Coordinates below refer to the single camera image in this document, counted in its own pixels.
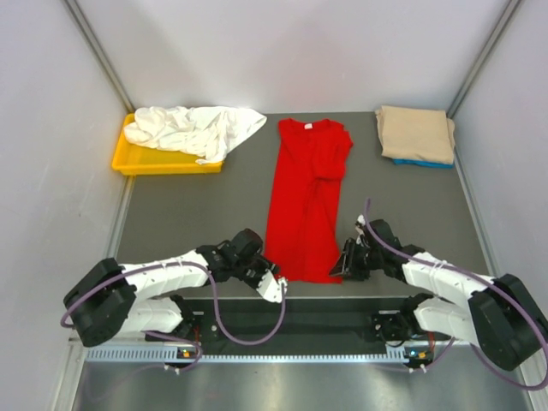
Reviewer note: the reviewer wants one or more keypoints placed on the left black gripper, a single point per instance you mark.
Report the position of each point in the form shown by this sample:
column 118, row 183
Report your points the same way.
column 265, row 265

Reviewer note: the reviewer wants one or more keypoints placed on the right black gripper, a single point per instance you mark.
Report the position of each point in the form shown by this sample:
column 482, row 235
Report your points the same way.
column 344, row 266

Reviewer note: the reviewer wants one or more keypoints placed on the red t-shirt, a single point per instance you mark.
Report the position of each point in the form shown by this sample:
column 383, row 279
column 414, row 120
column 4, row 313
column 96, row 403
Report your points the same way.
column 302, row 219

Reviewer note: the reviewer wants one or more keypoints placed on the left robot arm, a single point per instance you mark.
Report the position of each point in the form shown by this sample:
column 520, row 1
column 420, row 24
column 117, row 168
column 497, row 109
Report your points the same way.
column 115, row 299

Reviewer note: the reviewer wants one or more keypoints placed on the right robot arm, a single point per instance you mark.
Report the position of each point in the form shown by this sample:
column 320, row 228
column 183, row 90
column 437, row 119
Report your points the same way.
column 496, row 315

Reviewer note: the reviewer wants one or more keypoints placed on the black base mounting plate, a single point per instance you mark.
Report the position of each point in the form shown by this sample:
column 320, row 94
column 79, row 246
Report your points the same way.
column 301, row 326

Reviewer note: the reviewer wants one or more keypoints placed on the folded blue t-shirt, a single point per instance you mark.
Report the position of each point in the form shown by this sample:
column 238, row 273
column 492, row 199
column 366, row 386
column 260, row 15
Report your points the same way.
column 402, row 161

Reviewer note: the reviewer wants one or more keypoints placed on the white t-shirt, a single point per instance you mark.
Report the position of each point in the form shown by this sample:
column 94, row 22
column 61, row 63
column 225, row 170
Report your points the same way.
column 209, row 133

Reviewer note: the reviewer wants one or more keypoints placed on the yellow plastic bin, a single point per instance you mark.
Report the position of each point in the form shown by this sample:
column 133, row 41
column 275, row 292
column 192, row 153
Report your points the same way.
column 133, row 160

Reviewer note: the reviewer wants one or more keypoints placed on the folded beige t-shirt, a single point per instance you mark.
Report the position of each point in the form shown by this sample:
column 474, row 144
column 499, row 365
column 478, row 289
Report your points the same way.
column 426, row 135

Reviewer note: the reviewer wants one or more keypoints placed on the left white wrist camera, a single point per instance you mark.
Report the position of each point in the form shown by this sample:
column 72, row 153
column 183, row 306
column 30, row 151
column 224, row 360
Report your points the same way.
column 272, row 289

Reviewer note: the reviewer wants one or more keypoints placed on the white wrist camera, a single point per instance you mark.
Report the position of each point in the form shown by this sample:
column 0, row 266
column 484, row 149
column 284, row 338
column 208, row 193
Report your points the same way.
column 360, row 225
column 272, row 289

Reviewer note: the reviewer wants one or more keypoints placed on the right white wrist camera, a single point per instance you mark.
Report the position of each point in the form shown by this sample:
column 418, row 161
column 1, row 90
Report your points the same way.
column 360, row 225

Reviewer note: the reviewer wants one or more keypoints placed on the slotted grey cable duct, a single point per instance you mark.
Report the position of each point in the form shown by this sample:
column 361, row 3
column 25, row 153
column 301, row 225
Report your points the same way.
column 180, row 355

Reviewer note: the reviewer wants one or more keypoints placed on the aluminium frame rail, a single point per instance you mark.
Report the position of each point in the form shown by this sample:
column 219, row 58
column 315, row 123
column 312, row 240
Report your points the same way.
column 459, row 381

